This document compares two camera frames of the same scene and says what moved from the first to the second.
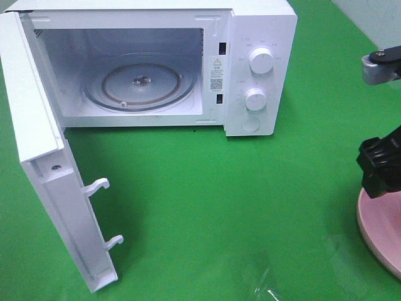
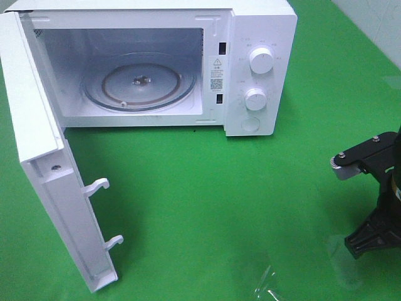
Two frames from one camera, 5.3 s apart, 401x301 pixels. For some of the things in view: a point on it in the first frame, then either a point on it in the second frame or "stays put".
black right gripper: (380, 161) → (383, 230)
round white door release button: (250, 124) stays put
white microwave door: (41, 150) stays put
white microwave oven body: (231, 63) stays put
